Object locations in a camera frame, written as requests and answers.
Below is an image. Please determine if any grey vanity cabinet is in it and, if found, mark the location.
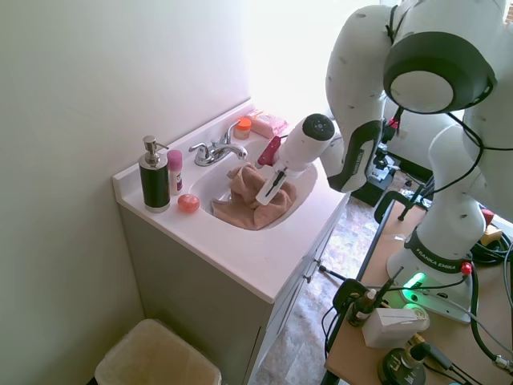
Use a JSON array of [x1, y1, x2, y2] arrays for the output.
[[118, 191, 353, 385]]

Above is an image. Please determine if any pink wipes package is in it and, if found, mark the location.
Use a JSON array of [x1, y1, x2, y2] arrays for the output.
[[244, 107, 290, 140]]

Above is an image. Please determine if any tan pink towel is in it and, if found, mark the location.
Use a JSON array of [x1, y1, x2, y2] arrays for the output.
[[210, 163, 299, 232]]

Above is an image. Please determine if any white vanity sink top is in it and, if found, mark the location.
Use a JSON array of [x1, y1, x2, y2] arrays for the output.
[[111, 103, 350, 304]]

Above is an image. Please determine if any chrome two-handle faucet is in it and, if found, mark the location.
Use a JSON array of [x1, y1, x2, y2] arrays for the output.
[[188, 120, 249, 168]]

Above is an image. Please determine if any wrist camera with red mount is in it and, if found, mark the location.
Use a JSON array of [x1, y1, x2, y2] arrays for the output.
[[256, 136, 283, 170]]

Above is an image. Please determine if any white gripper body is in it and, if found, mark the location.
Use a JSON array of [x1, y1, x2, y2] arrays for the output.
[[255, 164, 301, 207]]

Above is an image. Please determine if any black cable bundle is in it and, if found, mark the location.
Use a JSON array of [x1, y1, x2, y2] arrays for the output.
[[467, 230, 513, 266]]

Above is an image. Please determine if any black round weighted base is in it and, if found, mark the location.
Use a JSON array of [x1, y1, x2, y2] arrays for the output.
[[378, 332, 428, 385]]

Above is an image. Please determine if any pink deodorant bottle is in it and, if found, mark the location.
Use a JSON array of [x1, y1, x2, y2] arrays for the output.
[[167, 149, 184, 197]]

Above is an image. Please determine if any black equipment case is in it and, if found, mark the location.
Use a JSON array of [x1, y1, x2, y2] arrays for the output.
[[351, 147, 402, 209]]

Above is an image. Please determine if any brown dropper bottle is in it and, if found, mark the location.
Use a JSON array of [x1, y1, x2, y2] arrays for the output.
[[347, 288, 378, 328]]

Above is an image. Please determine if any black C-clamp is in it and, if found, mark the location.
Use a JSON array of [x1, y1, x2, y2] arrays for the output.
[[374, 190, 432, 224], [332, 278, 373, 314]]

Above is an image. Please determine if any yellow emergency stop box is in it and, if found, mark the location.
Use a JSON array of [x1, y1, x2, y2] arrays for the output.
[[479, 208, 504, 247]]

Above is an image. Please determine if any small white box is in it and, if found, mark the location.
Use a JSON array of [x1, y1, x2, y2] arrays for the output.
[[362, 307, 430, 350]]

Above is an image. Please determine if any black chrome soap dispenser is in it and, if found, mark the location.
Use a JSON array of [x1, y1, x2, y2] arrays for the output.
[[138, 135, 172, 214]]

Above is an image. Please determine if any brown jar with orange lid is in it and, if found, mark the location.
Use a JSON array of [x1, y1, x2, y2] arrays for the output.
[[232, 117, 253, 141]]

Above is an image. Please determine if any grey base cable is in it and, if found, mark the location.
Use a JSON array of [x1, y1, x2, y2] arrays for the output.
[[467, 310, 513, 372]]

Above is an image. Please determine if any trash bin with liner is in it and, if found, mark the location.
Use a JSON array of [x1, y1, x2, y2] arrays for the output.
[[94, 318, 223, 385]]

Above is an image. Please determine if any pink round soap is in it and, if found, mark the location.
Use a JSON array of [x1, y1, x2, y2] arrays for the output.
[[178, 193, 201, 214]]

